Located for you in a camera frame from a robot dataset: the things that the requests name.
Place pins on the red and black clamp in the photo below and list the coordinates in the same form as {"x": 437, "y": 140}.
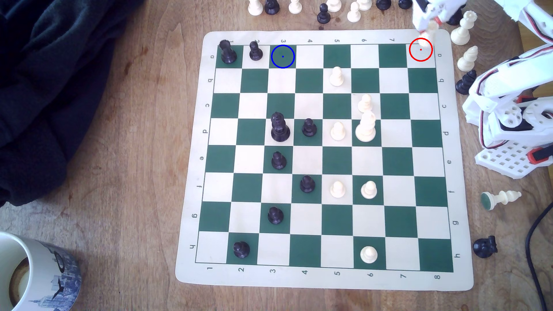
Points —
{"x": 541, "y": 155}

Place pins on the dark navy fabric jacket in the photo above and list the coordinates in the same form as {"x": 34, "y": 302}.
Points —
{"x": 52, "y": 86}

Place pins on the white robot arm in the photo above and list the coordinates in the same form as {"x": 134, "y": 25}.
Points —
{"x": 509, "y": 75}

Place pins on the white chess pawn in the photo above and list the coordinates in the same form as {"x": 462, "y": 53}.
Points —
{"x": 338, "y": 131}
{"x": 337, "y": 190}
{"x": 336, "y": 77}
{"x": 365, "y": 104}
{"x": 255, "y": 7}
{"x": 295, "y": 6}
{"x": 369, "y": 255}
{"x": 354, "y": 14}
{"x": 369, "y": 190}

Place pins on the white chess king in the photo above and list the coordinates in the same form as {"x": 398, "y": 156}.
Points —
{"x": 366, "y": 128}

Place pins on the green and white chess mat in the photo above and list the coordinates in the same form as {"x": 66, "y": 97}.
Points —
{"x": 328, "y": 276}

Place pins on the black chess pawn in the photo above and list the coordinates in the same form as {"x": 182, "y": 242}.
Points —
{"x": 323, "y": 16}
{"x": 255, "y": 52}
{"x": 241, "y": 249}
{"x": 309, "y": 128}
{"x": 278, "y": 161}
{"x": 307, "y": 185}
{"x": 271, "y": 6}
{"x": 275, "y": 216}

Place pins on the white chess rook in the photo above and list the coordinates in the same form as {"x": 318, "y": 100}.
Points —
{"x": 425, "y": 39}

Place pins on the white chess bishop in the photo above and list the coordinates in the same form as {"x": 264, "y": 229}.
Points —
{"x": 461, "y": 33}
{"x": 467, "y": 60}

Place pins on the white chess piece green felt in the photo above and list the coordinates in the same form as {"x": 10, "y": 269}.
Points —
{"x": 501, "y": 198}

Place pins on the black chess knight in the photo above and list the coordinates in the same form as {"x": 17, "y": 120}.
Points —
{"x": 464, "y": 84}
{"x": 484, "y": 247}

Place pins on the black chess piece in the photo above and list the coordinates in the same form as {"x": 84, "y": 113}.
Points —
{"x": 383, "y": 4}
{"x": 405, "y": 3}

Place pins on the black chess rook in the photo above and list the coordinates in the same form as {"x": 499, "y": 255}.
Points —
{"x": 227, "y": 54}

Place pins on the white mug skyline print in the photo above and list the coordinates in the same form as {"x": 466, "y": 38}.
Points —
{"x": 39, "y": 276}

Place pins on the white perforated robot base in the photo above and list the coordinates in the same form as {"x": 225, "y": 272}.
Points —
{"x": 505, "y": 160}

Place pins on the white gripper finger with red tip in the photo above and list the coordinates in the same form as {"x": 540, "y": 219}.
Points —
{"x": 420, "y": 15}
{"x": 437, "y": 15}

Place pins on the black chess queen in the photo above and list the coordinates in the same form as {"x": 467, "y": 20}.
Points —
{"x": 280, "y": 129}

